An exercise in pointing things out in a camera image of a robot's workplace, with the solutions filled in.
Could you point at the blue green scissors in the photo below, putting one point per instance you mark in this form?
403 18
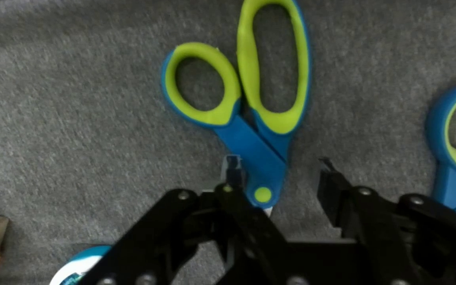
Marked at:
262 139
438 134

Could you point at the small blue tape roll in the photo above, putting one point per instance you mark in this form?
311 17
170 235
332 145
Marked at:
80 265

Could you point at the grey tablecloth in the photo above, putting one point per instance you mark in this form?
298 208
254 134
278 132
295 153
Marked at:
88 143

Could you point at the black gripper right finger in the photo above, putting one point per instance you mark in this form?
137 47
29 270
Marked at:
411 242

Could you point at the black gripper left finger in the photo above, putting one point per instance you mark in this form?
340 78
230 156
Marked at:
170 234

